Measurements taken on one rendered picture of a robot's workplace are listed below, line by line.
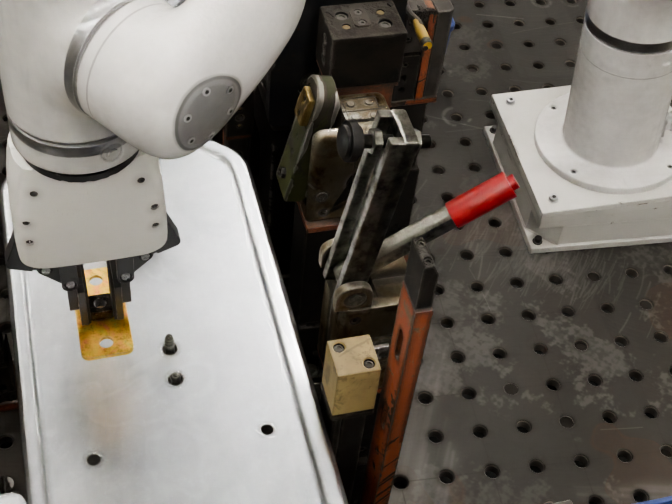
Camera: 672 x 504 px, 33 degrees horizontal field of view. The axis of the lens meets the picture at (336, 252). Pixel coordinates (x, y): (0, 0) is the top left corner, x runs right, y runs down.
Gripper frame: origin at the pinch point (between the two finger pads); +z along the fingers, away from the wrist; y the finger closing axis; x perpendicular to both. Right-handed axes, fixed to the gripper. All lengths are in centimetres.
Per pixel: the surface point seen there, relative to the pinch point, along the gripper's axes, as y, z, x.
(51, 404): 4.6, 8.5, 3.4
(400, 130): -21.3, -13.0, 0.6
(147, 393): -2.6, 8.5, 3.9
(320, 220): -21.7, 13.1, -15.3
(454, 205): -26.9, -4.1, 0.3
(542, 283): -54, 39, -23
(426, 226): -24.9, -2.4, 0.5
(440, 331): -39, 39, -18
